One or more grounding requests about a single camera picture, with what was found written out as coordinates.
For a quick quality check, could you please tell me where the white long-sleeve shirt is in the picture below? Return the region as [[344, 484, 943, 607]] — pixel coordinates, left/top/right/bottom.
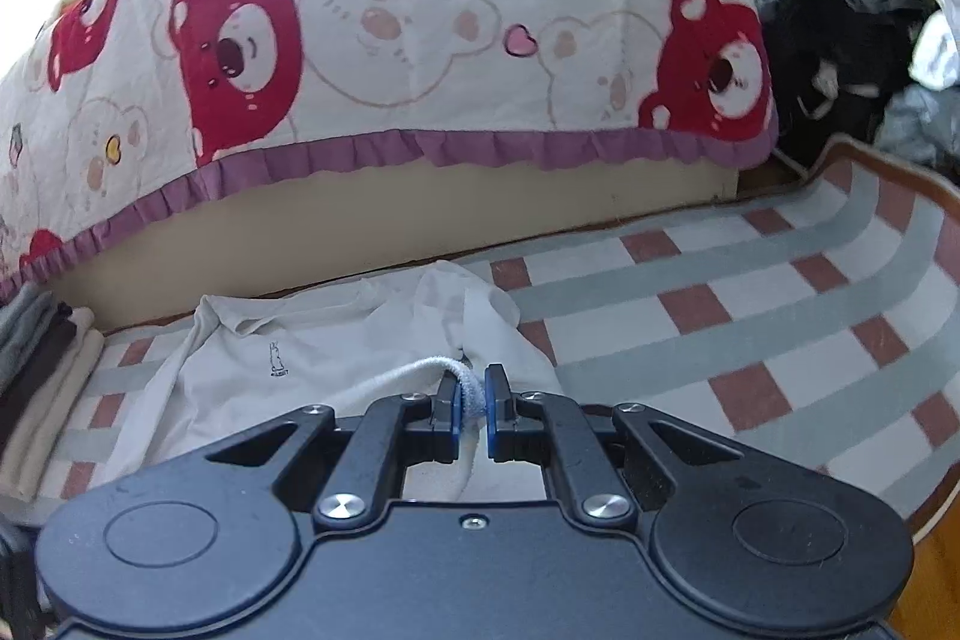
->
[[103, 262, 560, 502]]

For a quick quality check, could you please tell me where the pile of dark clothes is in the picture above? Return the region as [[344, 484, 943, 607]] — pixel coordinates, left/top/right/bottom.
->
[[757, 0, 958, 177]]

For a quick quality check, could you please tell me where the checkered floor rug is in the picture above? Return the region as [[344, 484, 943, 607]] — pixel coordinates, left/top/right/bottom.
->
[[31, 145, 958, 525]]

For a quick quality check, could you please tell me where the cream folded garment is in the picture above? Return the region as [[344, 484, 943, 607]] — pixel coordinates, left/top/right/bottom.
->
[[2, 307, 104, 502]]

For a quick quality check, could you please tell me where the dark brown folded garment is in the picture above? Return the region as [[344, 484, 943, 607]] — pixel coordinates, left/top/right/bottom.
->
[[0, 304, 76, 448]]

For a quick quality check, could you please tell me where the grey folded towel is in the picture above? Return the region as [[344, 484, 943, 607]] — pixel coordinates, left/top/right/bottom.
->
[[0, 283, 59, 392]]

